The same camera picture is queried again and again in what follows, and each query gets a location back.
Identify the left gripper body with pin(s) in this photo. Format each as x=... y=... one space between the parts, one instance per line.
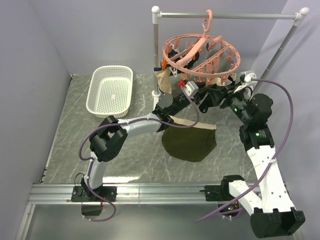
x=181 y=102

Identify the pink round clip hanger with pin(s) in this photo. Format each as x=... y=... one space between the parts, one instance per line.
x=178 y=50

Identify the white plastic basket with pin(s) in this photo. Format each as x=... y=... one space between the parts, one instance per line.
x=110 y=91

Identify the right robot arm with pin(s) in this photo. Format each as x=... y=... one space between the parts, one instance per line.
x=272 y=214

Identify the metal clothes rack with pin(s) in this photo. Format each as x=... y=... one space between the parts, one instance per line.
x=297 y=18

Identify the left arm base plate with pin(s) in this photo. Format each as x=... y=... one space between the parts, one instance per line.
x=81 y=195

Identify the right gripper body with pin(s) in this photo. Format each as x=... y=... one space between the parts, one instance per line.
x=237 y=101

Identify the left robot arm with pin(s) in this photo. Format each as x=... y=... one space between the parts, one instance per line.
x=107 y=140

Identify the aluminium rail frame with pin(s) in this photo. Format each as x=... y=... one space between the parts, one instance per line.
x=146 y=193

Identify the olive green underwear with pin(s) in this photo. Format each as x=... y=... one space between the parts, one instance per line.
x=189 y=141

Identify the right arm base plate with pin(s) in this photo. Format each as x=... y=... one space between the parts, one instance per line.
x=217 y=193

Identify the grey striped hanging underwear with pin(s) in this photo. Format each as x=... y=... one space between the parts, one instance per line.
x=210 y=63

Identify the black underwear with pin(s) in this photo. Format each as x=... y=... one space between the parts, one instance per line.
x=212 y=96

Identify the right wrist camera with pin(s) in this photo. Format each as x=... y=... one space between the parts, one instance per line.
x=247 y=79

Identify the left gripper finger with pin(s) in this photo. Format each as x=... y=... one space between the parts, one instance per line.
x=205 y=105
x=208 y=90

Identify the beige hanging underwear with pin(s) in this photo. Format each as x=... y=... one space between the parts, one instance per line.
x=163 y=79

